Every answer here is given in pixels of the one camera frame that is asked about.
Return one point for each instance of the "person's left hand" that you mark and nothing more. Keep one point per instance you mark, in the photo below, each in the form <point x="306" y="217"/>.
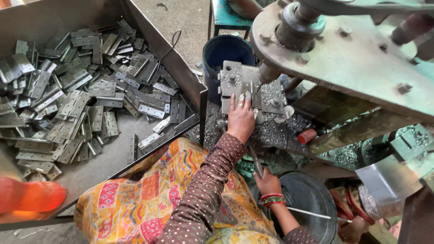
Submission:
<point x="241" y="122"/>

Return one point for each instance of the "person's right hand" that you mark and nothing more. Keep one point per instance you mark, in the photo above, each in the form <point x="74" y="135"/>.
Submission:
<point x="269" y="184"/>

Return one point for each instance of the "person's right fingers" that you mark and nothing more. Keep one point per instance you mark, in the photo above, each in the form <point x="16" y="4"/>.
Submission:
<point x="260" y="178"/>

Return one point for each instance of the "steel hinge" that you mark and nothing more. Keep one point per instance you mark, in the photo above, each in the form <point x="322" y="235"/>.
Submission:
<point x="256" y="162"/>

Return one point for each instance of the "steel hinge workpiece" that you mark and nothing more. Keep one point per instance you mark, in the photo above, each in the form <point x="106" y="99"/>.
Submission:
<point x="254" y="101"/>

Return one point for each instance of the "red and green bangles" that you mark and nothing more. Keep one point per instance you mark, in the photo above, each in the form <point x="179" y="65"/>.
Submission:
<point x="273" y="200"/>

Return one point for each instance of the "dark round metal basin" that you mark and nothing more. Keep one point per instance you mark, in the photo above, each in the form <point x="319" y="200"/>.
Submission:
<point x="308" y="196"/>

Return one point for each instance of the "red cylindrical cap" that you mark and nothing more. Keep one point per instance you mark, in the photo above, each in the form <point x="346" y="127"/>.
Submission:
<point x="306" y="136"/>

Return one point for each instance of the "thin metal rod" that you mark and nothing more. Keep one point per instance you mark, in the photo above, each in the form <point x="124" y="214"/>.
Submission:
<point x="318" y="215"/>

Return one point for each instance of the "white round knob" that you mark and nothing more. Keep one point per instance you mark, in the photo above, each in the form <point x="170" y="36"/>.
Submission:
<point x="286" y="113"/>

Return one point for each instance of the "red sandal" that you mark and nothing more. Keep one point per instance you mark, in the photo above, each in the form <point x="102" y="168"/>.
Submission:
<point x="354" y="206"/>

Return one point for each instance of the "grey metal drilling jig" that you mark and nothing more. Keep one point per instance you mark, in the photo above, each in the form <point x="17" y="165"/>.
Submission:
<point x="237" y="79"/>

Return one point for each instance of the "yellow patterned garment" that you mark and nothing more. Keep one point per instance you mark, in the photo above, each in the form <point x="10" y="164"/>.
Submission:
<point x="135" y="203"/>

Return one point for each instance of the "bent shiny metal sheet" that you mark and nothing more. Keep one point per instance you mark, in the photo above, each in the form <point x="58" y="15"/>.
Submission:
<point x="390" y="179"/>

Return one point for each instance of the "large sheet metal tray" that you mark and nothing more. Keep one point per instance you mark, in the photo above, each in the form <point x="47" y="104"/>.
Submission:
<point x="135" y="135"/>

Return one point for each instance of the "dark blue plastic bucket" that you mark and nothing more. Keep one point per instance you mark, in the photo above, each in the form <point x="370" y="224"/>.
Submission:
<point x="223" y="50"/>

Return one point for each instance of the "grey green drill press machine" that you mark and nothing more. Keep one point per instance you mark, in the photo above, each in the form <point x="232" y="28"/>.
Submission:
<point x="356" y="64"/>

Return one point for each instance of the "teal metal stool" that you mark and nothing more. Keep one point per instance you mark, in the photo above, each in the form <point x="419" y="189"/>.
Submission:
<point x="225" y="17"/>

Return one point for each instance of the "pile of loose metal hinges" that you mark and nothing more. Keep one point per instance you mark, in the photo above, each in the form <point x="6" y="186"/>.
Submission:
<point x="74" y="98"/>

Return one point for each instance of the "orange red cloth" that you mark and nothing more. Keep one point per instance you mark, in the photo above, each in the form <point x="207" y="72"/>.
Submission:
<point x="30" y="196"/>

